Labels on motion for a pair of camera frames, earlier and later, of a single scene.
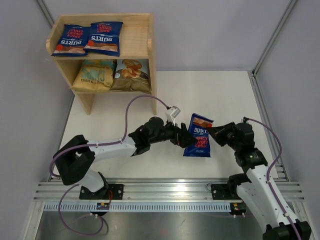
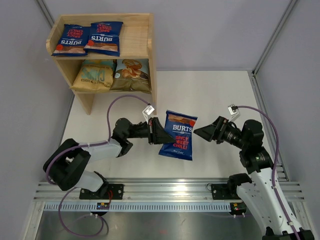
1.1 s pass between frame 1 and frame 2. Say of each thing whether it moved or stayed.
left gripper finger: moved
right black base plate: stayed
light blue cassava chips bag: stayed
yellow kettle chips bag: stayed
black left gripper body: moved
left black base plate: stayed
